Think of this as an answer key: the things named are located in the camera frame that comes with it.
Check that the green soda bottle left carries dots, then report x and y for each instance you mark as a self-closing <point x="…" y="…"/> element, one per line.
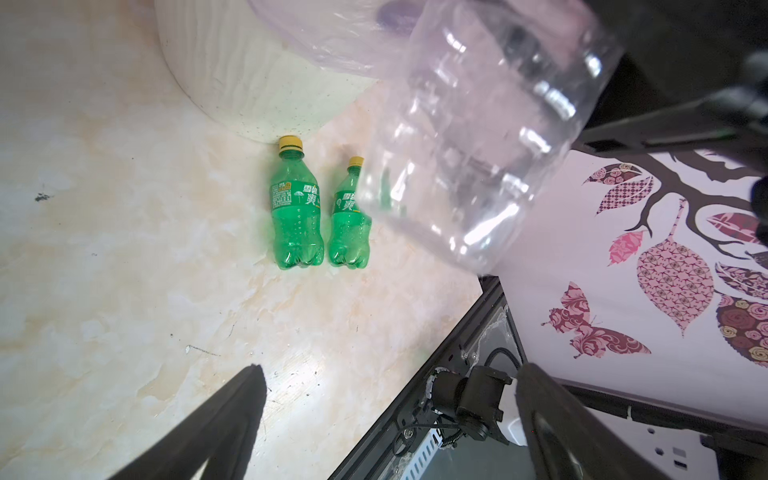
<point x="295" y="203"/>

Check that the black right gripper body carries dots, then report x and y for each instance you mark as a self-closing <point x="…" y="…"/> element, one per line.
<point x="693" y="76"/>

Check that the white slotted cable duct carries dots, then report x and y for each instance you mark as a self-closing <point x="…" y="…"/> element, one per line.
<point x="420" y="460"/>

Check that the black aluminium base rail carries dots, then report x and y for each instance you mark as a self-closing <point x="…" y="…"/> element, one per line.
<point x="484" y="337"/>

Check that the green soda bottle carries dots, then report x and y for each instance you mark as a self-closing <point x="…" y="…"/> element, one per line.
<point x="350" y="236"/>
<point x="295" y="203"/>

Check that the green soda bottle right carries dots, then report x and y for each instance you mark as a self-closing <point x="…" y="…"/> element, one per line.
<point x="350" y="236"/>

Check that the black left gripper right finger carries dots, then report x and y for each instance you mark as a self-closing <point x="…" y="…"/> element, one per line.
<point x="562" y="434"/>

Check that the pink plastic bin liner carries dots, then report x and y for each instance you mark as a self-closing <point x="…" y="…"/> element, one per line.
<point x="364" y="38"/>

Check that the white ribbed waste bin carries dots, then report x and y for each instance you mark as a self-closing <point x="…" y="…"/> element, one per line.
<point x="240" y="74"/>

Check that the clear bottle white cap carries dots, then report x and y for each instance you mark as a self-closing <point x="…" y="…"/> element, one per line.
<point x="489" y="99"/>

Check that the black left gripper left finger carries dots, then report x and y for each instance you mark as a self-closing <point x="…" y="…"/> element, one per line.
<point x="216" y="440"/>

